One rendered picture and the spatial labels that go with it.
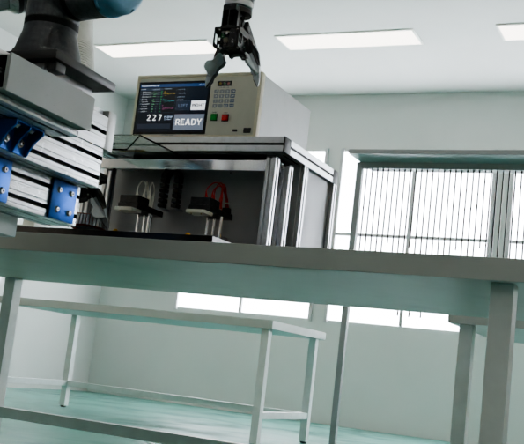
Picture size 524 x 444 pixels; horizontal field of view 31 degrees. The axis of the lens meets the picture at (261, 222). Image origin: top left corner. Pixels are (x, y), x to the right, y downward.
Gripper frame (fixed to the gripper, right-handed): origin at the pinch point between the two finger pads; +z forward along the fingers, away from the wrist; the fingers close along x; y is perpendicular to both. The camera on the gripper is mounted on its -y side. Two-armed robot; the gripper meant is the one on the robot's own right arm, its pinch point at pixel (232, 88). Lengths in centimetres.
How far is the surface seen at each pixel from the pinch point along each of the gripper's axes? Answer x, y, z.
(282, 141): 1.3, -32.3, 5.1
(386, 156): -70, -366, -76
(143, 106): -49, -37, -7
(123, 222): -58, -49, 28
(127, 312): -218, -318, 43
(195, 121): -29.3, -36.0, -2.0
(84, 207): -62, -33, 27
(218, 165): -17.8, -32.3, 12.4
